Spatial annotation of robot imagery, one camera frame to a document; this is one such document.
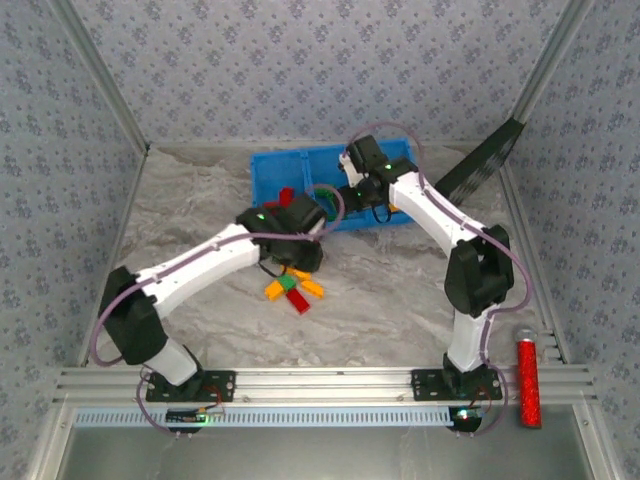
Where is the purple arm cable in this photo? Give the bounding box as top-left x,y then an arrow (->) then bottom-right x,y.
343,121 -> 535,439
91,184 -> 347,439

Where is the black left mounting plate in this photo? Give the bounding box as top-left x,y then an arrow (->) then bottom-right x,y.
145,369 -> 237,404

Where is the aluminium side rail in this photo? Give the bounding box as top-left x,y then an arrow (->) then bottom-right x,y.
77,144 -> 151,369
499,149 -> 571,364

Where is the aluminium frame post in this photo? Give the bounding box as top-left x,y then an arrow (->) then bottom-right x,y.
513,0 -> 597,124
49,0 -> 152,152

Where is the slotted white cable duct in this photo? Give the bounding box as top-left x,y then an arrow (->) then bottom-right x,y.
74,405 -> 457,429

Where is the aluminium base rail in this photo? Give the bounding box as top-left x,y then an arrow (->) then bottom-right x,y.
54,367 -> 599,404

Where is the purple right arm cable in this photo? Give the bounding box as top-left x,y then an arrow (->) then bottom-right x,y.
343,121 -> 535,439

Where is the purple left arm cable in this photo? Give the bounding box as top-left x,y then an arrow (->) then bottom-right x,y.
91,184 -> 347,439

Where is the black flat strip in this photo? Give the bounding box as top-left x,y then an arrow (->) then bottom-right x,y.
434,116 -> 527,206

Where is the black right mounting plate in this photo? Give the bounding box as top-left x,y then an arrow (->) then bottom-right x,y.
410,368 -> 504,401

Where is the black mounting plate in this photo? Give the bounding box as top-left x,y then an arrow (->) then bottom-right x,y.
145,369 -> 237,404
410,368 -> 504,401

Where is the red glitter cylinder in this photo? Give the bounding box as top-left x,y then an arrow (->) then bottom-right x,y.
514,327 -> 544,429

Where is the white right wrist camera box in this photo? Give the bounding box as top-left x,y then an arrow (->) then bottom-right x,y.
338,152 -> 362,187

